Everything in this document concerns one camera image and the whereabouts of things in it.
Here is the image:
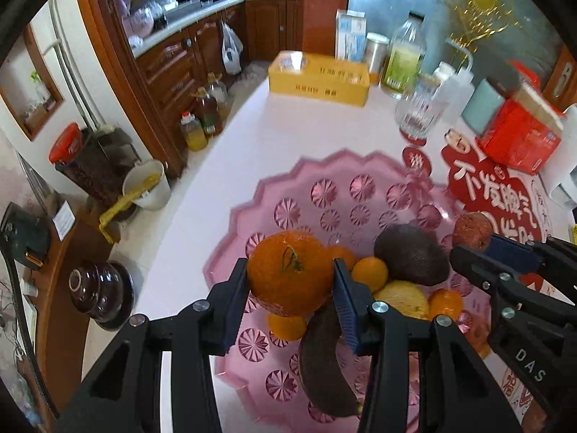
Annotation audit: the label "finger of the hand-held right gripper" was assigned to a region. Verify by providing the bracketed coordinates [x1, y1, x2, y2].
[450, 244, 577, 325]
[486, 232, 577, 303]

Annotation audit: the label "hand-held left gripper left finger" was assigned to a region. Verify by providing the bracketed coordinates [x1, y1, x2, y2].
[54, 259, 251, 433]

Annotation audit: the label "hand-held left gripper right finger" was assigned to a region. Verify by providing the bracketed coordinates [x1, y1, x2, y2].
[332, 258, 524, 433]

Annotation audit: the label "reddish brown passion fruit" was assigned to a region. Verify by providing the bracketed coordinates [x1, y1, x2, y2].
[452, 212, 494, 252]

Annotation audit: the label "large orange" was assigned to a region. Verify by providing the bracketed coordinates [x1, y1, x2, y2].
[247, 230, 336, 317]

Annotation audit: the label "pink glass fruit plate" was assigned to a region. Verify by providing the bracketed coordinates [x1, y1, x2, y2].
[203, 148, 494, 431]

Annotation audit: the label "round yellow fruit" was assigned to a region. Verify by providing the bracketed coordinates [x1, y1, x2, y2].
[373, 280, 431, 321]

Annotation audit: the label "dark avocado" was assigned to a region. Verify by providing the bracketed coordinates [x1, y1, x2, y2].
[373, 224, 452, 287]

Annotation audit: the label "blackened banana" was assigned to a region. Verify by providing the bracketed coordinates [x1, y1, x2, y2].
[298, 300, 364, 418]

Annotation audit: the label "red paper cutout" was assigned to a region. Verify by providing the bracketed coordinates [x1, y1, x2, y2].
[400, 128, 577, 420]

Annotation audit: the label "red cardboard box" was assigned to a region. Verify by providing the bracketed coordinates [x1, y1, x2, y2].
[475, 86, 566, 176]

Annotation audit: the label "dark brown ceramic jar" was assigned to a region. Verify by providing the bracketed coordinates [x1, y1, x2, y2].
[67, 262, 135, 330]

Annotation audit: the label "teal rectangular case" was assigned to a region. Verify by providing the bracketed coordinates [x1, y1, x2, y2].
[461, 76, 508, 134]

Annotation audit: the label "white bucket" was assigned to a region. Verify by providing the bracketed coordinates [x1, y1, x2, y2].
[123, 160, 172, 211]

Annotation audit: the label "yellow cloth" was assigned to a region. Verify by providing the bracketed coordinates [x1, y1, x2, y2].
[98, 187, 140, 242]

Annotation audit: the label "ribbed drinking glass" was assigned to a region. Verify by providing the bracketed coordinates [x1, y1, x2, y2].
[394, 76, 452, 140]

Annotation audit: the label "white squeeze bottle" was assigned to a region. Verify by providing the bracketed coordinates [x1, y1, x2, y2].
[430, 38, 476, 127]

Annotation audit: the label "wooden side cabinet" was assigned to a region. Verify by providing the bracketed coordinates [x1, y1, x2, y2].
[0, 198, 113, 420]

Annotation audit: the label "yellow liquid bottle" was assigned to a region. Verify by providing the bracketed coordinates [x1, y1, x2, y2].
[180, 111, 209, 152]

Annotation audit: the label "white card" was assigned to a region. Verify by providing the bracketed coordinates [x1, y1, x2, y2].
[52, 205, 76, 240]

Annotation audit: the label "dark oil bottle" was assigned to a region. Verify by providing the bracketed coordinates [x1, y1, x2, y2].
[196, 87, 225, 137]

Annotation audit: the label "red-lidded dark jar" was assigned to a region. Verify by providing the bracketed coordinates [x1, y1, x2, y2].
[49, 122, 136, 204]

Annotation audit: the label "clear bottle green label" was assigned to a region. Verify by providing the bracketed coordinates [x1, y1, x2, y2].
[379, 13, 428, 100]

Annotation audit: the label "pale oil bottle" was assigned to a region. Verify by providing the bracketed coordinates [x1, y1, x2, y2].
[206, 72, 230, 118]

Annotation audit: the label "dark green air fryer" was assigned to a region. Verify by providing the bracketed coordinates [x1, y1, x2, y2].
[0, 203, 51, 271]

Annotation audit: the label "yellow rectangular box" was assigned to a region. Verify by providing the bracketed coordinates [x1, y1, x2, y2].
[268, 51, 371, 108]

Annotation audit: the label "metal tin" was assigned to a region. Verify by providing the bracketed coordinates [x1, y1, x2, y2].
[364, 32, 391, 84]

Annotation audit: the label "wooden kitchen cabinets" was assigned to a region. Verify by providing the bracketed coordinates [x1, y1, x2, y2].
[74, 0, 307, 176]

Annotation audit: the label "white plastic bag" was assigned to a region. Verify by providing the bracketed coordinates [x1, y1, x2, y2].
[221, 20, 244, 76]

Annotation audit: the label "blue and white carton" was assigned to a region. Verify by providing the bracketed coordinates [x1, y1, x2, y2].
[334, 9, 368, 63]

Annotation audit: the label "white pipe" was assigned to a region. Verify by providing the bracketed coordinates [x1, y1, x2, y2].
[47, 0, 102, 131]

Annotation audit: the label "wooden wall niche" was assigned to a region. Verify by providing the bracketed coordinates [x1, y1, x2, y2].
[0, 22, 66, 141]

